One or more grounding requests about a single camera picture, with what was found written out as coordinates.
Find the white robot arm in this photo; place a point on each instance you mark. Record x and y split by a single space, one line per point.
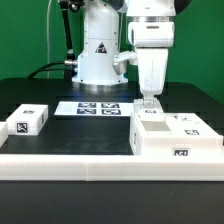
122 32

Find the black camera stand pole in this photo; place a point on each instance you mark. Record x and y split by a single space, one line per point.
70 62

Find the white cabinet top block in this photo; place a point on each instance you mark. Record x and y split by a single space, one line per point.
27 119

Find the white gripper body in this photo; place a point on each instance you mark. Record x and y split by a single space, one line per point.
152 64

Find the white cabinet door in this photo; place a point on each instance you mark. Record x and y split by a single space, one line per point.
151 113
189 125

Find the white cabinet body box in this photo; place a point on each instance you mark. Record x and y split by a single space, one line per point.
155 139

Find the white U-shaped fence frame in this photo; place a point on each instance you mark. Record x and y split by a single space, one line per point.
201 166

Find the white marker base plate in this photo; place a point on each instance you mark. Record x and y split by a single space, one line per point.
105 109

